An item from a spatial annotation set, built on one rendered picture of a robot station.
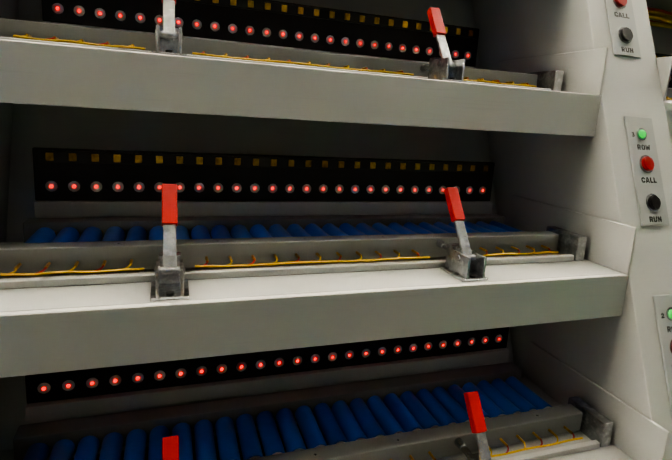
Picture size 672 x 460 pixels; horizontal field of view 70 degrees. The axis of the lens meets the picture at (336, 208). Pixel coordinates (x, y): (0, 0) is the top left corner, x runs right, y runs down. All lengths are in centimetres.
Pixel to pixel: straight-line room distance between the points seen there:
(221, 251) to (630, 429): 45
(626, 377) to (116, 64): 56
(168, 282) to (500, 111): 36
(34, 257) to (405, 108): 34
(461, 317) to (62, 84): 38
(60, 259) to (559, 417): 51
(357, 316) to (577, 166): 33
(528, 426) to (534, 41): 46
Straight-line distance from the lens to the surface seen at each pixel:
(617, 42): 66
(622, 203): 59
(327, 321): 41
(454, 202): 49
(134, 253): 45
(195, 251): 45
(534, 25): 72
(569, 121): 59
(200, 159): 55
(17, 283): 44
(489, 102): 52
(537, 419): 59
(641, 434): 61
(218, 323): 39
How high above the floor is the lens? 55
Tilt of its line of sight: 9 degrees up
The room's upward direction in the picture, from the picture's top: 3 degrees counter-clockwise
